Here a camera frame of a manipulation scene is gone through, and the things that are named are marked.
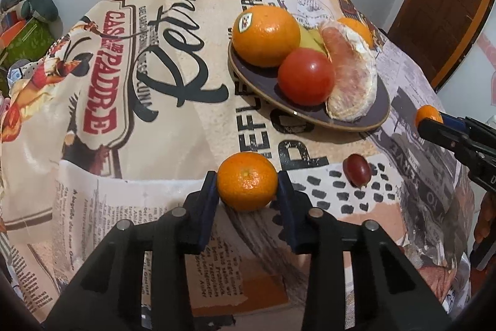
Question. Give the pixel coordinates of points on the green-yellow banana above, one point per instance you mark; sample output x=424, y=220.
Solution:
x=308, y=40

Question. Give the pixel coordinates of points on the orange box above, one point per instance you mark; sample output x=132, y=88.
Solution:
x=11, y=32

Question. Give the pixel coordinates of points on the person's right hand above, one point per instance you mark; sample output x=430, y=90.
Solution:
x=486, y=216

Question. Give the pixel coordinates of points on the tiny tangerine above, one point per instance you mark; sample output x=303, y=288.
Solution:
x=428, y=114

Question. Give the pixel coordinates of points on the red tomato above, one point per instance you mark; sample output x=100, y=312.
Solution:
x=306, y=77

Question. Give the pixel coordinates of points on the brown wooden door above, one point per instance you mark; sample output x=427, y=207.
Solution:
x=445, y=5

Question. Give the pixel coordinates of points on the printed newspaper-style tablecloth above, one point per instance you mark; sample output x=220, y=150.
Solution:
x=174, y=129

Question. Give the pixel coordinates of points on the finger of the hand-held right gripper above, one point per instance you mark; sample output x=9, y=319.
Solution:
x=445, y=137
x=476, y=129

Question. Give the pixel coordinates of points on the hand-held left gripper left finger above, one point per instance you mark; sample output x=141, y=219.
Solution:
x=209, y=214

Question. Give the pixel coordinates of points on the large orange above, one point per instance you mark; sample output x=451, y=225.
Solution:
x=358, y=28

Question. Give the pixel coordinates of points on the mandarin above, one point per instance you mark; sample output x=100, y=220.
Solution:
x=247, y=181

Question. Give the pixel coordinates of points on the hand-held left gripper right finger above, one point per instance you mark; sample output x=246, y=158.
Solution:
x=285, y=214

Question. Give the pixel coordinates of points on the dark purple plate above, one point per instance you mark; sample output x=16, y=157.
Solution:
x=267, y=90

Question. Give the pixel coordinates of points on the orange with sticker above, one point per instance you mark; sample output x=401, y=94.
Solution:
x=267, y=36

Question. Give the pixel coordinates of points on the green storage box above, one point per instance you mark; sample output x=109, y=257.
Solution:
x=31, y=40

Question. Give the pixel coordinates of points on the peeled pomelo piece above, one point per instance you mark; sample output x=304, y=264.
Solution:
x=352, y=83

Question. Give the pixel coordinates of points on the blue and white cloth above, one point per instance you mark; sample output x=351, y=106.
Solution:
x=19, y=71

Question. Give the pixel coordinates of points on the dark red grape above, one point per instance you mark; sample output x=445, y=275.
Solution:
x=356, y=170

